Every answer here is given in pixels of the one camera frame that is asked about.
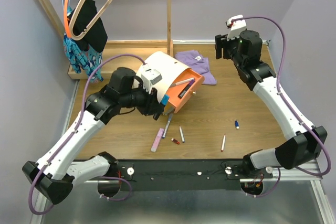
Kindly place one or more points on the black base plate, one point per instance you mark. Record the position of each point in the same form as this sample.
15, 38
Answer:
185, 174

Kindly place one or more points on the purple cloth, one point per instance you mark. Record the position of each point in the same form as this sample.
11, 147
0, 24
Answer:
198, 63

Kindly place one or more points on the blue white pen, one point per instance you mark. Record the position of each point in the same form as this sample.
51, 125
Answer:
167, 125

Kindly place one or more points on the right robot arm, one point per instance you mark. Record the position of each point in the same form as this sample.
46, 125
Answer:
303, 139

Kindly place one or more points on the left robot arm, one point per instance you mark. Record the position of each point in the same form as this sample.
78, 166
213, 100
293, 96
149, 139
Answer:
53, 175

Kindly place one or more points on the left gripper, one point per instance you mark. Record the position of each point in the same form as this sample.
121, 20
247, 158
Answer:
152, 106

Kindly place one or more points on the aluminium rail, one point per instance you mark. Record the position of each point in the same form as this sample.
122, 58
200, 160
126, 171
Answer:
285, 174

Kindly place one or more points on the pink highlighter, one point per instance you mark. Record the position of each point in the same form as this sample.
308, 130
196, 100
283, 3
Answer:
157, 140

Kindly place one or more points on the white round drawer organizer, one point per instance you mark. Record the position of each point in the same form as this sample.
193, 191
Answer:
169, 67

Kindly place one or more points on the blue patterned garment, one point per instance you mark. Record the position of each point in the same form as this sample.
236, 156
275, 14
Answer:
86, 54

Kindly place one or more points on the white pencil stub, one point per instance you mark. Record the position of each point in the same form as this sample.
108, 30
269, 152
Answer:
181, 134

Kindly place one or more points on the salmon pink drawer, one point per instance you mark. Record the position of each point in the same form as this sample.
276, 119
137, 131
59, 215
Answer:
173, 92

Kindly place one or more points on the small red cap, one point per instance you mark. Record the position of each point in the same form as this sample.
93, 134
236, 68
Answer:
175, 141

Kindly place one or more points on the purple black highlighter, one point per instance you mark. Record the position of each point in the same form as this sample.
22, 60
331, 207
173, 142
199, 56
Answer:
186, 88

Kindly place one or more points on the red tipped white pencil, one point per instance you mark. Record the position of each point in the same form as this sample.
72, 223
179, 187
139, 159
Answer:
223, 143

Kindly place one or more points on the wooden rack frame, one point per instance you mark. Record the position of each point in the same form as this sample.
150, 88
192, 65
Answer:
142, 47

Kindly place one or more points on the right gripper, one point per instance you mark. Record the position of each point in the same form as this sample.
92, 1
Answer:
221, 42

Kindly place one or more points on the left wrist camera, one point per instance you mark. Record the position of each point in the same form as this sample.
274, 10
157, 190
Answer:
150, 77

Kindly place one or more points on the grey white marker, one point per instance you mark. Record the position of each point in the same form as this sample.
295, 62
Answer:
182, 82

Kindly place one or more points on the blue black highlighter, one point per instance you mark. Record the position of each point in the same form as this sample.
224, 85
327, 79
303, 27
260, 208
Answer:
165, 100

